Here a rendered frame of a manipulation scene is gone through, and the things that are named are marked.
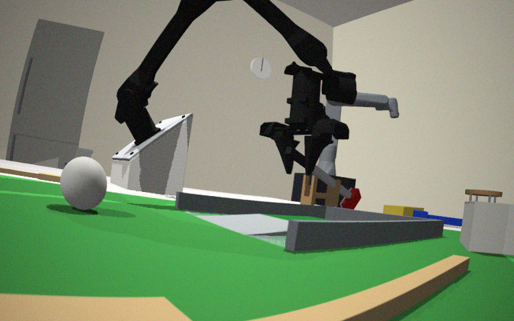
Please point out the olive yellow block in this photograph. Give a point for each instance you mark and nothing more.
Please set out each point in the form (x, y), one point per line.
(400, 210)

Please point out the green putting mat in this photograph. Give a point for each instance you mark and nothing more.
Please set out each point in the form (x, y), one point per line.
(136, 246)

